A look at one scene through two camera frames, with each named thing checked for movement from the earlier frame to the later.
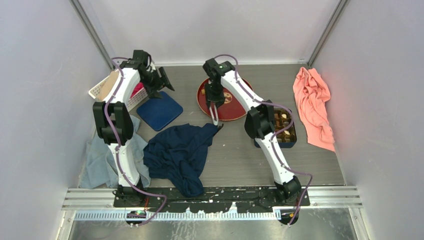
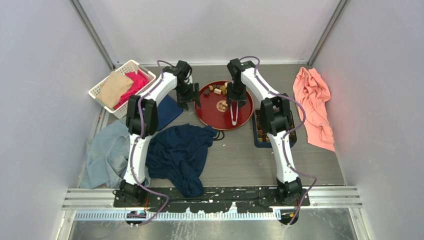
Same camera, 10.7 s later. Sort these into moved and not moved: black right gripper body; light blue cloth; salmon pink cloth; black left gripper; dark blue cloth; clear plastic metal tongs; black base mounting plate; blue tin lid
Moved: clear plastic metal tongs; black left gripper; black right gripper body
Not moved: blue tin lid; dark blue cloth; light blue cloth; black base mounting plate; salmon pink cloth
